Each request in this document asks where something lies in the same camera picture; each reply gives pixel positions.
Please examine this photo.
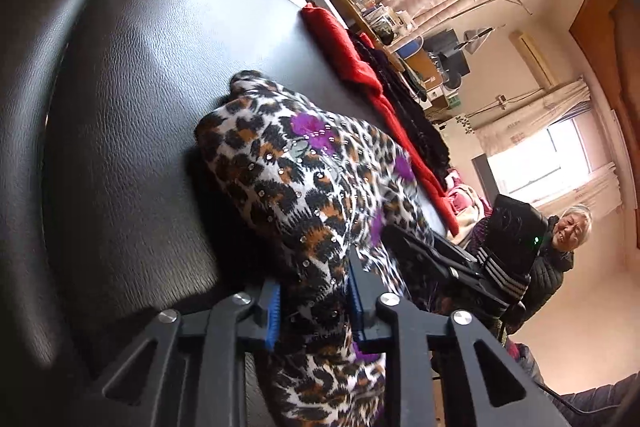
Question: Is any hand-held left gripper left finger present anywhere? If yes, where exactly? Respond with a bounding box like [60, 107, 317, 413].
[102, 279, 282, 427]

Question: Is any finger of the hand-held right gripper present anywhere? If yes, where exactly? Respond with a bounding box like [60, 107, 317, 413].
[439, 268, 512, 314]
[382, 224, 483, 280]

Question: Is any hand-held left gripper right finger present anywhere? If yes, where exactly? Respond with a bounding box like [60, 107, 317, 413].
[347, 252, 571, 427]

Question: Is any leopard print purple flower garment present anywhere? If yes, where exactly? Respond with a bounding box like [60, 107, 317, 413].
[195, 71, 441, 427]

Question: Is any pink cloth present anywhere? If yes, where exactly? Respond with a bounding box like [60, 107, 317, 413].
[440, 169, 493, 238]

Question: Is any small window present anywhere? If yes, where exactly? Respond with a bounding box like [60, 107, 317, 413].
[487, 122, 596, 202]

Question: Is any beige patterned curtain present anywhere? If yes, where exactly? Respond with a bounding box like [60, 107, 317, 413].
[472, 79, 593, 158]
[530, 162, 623, 218]

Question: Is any black sequined garment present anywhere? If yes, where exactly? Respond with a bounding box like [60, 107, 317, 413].
[350, 32, 451, 180]

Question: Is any person's dark quilted jacket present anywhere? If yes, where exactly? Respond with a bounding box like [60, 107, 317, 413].
[512, 342, 640, 427]

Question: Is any black monitor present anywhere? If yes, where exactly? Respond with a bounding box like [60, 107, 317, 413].
[430, 29, 471, 78]

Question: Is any brown wooden wardrobe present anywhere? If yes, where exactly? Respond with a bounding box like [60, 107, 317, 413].
[570, 0, 640, 188]

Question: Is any red cloth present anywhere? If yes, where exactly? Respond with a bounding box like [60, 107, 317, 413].
[300, 4, 461, 235]

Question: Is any cluttered wooden shelf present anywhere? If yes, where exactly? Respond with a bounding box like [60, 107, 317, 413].
[325, 0, 461, 108]

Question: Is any black leather bench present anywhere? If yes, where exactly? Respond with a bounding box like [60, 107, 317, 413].
[0, 0, 451, 427]

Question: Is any wall air conditioner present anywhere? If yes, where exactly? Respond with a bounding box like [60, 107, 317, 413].
[510, 31, 558, 88]

